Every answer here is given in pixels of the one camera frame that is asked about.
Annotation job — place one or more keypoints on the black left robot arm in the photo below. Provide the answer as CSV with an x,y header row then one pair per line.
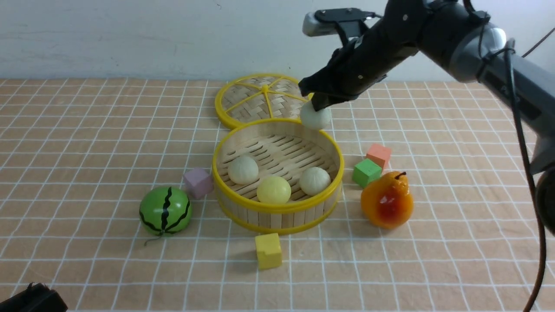
x,y
35,298

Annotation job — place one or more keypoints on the green toy watermelon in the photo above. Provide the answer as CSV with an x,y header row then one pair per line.
x,y
165,211

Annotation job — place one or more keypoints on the bamboo steamer tray yellow rim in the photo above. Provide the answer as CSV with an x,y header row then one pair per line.
x,y
285,148

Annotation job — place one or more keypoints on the green cube block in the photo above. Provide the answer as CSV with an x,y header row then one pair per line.
x,y
366,172

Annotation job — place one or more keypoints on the salmon cube block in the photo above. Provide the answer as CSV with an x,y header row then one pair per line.
x,y
379,154

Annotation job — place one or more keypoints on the white bun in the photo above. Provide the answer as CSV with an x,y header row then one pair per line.
x,y
315,120
314,180
243,170

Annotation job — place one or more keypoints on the orange toy pear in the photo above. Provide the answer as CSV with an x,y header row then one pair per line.
x,y
387,202

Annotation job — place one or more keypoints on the yellow cube block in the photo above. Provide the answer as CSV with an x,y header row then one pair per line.
x,y
268,251

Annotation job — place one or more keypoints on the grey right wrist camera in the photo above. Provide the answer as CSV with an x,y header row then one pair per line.
x,y
348,23

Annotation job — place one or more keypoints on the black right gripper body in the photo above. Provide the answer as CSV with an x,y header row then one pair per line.
x,y
356,67

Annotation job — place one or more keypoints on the pink cube block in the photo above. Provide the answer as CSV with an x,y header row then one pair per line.
x,y
198,182

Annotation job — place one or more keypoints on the woven bamboo steamer lid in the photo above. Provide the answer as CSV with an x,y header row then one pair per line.
x,y
259,96

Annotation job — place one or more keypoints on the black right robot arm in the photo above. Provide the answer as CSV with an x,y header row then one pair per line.
x,y
457,38

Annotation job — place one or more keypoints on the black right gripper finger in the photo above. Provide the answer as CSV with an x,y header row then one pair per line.
x,y
321,101

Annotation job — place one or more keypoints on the yellow bun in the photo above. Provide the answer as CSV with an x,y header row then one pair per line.
x,y
273,190

